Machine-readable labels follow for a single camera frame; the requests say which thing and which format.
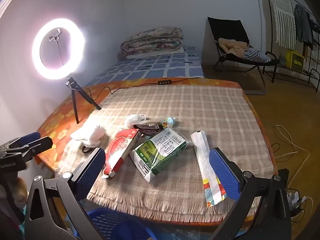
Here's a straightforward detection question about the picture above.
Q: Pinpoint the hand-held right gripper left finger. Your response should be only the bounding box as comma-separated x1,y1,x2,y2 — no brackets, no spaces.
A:
24,147,107,240

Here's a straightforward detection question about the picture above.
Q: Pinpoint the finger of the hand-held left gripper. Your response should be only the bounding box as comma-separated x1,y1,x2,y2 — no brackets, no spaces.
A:
15,136,53,164
0,131,42,153

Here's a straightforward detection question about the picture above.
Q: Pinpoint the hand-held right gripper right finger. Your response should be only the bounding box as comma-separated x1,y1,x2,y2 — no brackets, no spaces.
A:
209,147,293,240

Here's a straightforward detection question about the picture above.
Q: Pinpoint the long white paper wrapper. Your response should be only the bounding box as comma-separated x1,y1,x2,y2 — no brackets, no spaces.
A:
190,131,227,207

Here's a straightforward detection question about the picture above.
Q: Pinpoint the red and white box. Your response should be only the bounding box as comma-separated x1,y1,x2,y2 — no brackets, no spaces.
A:
101,128,141,179

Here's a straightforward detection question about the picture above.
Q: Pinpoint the white tissue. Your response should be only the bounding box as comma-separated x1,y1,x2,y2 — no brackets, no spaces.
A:
70,124,107,147

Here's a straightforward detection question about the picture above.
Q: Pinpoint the blue plastic basket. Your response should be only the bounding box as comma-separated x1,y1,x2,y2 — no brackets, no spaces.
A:
85,206,165,240

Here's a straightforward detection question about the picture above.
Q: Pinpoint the white green snack packet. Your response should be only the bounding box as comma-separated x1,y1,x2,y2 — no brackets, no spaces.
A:
129,127,194,183

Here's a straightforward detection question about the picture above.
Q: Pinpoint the black tripod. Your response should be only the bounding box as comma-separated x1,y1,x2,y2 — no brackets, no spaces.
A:
60,76,102,124

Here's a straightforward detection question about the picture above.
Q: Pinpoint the dark chocolate bar wrapper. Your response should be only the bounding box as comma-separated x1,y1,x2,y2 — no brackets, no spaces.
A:
132,123,162,134

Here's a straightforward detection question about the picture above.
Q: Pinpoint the clear plastic wrapper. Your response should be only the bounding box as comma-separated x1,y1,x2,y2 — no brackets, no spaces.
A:
141,119,163,126

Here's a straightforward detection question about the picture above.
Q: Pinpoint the pale blue packet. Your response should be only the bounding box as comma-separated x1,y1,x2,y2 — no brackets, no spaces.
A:
161,116,177,128

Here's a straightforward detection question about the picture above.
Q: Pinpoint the beige plaid blanket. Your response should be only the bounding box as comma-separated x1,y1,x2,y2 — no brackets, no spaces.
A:
56,84,275,215

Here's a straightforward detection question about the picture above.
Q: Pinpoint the black phone clamp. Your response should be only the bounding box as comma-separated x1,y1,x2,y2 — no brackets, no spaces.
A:
48,28,63,78

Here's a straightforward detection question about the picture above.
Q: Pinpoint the bed with blue checked sheet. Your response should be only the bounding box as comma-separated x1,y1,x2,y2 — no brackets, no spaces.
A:
86,46,204,88

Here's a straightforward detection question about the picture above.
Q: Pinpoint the striped cloth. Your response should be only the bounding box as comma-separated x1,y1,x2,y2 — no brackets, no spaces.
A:
241,47,272,63

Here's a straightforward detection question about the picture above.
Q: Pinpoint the beige cloth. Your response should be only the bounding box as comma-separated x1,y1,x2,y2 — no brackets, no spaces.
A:
217,38,250,55

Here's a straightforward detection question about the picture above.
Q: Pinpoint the yellow crate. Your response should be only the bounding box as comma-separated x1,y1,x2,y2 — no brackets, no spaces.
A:
285,50,305,73

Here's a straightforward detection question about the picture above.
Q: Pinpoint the folded floral quilt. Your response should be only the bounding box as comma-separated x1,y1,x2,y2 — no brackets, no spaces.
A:
121,27,184,55

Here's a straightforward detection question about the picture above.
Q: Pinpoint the black folding chair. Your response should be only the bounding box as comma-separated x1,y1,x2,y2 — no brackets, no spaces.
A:
207,17,280,90

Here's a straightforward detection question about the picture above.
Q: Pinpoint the black clothes rack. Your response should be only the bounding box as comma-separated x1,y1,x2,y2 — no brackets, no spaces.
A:
262,0,320,93

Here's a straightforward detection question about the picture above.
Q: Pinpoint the dark jacket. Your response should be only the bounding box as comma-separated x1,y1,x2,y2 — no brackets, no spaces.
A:
294,4,314,50

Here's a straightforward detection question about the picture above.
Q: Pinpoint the white striped towel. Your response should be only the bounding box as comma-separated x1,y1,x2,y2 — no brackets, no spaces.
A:
267,0,297,49

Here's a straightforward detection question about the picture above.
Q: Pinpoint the white plastic ring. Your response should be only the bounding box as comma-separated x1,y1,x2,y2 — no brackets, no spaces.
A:
124,114,148,128

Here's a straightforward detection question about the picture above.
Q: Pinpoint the power strip with cables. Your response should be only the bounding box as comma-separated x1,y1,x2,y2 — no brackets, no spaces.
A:
272,125,314,220

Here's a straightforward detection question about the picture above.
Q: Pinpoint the white ring light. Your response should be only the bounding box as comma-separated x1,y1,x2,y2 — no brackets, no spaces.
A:
32,18,86,80

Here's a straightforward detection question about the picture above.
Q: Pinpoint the black cable with inline remote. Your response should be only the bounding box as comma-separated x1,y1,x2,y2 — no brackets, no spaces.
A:
81,77,204,98

